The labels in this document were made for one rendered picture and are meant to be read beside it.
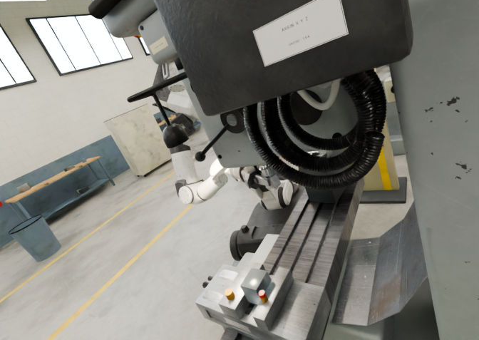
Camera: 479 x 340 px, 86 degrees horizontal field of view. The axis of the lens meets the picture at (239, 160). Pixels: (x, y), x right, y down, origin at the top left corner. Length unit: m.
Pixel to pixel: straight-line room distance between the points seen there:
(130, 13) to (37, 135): 7.66
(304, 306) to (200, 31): 0.63
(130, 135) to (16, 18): 4.19
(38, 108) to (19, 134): 0.79
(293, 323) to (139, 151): 6.33
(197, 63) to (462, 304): 0.52
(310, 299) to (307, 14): 0.63
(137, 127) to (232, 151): 6.23
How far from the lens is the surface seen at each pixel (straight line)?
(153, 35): 0.68
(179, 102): 1.15
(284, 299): 0.75
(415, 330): 0.99
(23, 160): 8.13
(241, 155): 0.65
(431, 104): 0.37
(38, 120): 8.38
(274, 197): 1.65
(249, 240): 1.67
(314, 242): 0.97
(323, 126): 0.52
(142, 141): 6.85
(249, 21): 0.24
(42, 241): 5.31
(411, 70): 0.36
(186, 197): 1.10
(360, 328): 0.85
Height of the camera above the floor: 1.55
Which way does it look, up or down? 19 degrees down
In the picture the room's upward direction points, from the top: 23 degrees counter-clockwise
